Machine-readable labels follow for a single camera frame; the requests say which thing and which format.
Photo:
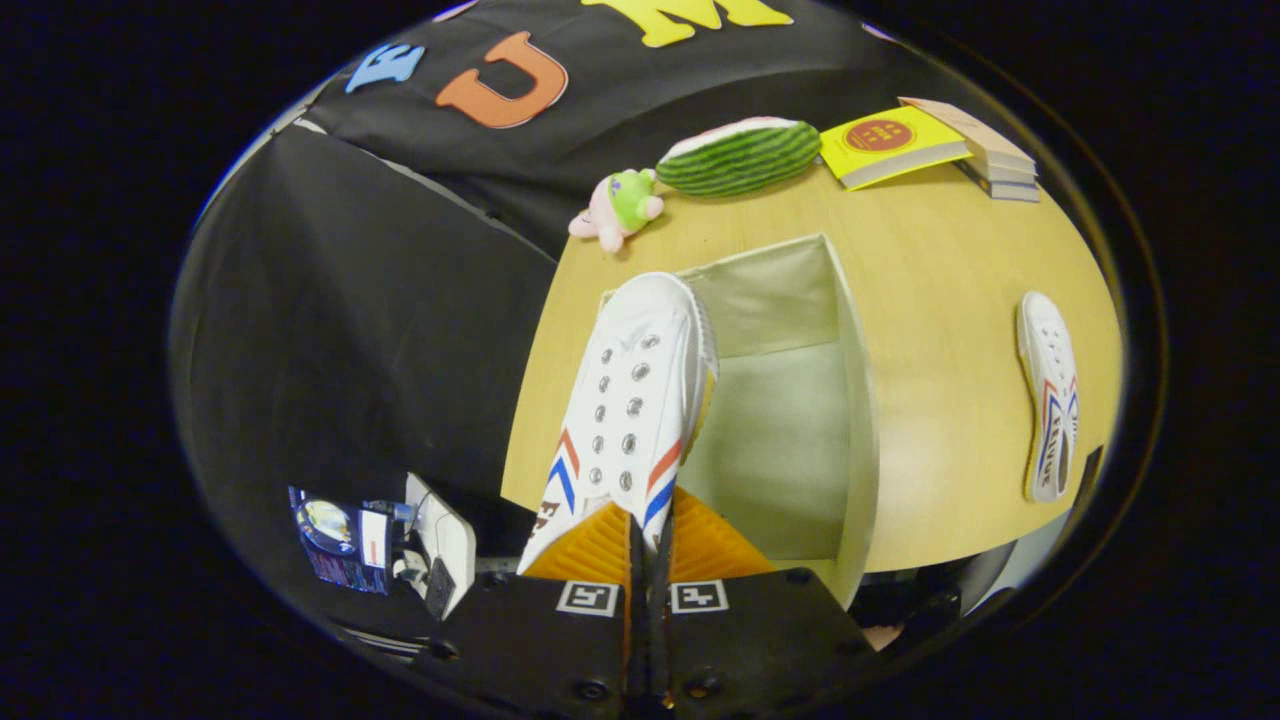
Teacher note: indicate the pink and green plush toy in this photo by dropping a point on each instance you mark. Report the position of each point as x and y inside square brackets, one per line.
[625, 200]

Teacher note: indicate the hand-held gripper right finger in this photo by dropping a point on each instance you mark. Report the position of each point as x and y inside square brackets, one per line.
[770, 640]

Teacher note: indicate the white shoe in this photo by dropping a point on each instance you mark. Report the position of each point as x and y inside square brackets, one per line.
[630, 360]
[1045, 350]

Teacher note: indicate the grey cover book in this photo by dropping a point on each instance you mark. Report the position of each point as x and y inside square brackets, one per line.
[1012, 190]

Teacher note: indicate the yellow book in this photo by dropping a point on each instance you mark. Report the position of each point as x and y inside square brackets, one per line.
[880, 140]

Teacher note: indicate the watermelon slice plush cushion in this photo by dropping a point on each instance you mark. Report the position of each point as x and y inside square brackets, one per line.
[740, 160]

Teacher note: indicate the black table clamp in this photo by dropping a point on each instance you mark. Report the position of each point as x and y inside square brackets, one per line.
[1090, 472]

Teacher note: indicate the thick tan cover book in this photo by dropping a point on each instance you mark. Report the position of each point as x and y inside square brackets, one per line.
[975, 135]

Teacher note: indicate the white side table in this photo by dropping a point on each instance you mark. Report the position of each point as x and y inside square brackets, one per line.
[445, 530]

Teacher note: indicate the cream paperback book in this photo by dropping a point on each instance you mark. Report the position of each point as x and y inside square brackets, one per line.
[1005, 172]

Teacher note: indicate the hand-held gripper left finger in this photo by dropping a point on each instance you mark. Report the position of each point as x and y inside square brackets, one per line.
[520, 640]

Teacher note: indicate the green fabric storage box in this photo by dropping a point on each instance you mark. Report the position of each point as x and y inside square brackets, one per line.
[790, 430]

